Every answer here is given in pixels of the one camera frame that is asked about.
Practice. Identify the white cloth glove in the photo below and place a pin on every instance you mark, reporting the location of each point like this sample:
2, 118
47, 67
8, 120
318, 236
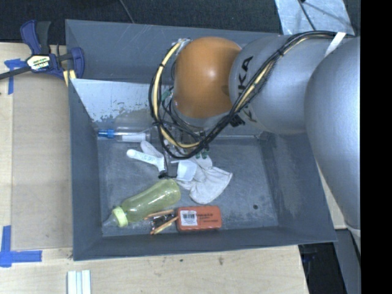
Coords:
209, 185

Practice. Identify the yellow baby bottle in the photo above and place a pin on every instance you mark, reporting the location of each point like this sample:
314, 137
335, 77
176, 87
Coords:
150, 199

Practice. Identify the pale wood flat board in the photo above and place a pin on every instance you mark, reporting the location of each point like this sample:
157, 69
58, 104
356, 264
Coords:
39, 164

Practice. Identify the grey metal bin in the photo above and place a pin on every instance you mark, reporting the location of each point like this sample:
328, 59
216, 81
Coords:
245, 179

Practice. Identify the clear plastic bottle blue cap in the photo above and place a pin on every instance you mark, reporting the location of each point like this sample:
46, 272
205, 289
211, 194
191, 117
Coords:
131, 127

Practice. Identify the white measuring spoon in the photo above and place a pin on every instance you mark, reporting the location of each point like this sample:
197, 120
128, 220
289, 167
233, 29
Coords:
144, 157

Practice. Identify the orange block with barcode label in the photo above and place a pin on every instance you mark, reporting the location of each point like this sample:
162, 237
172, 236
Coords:
203, 219

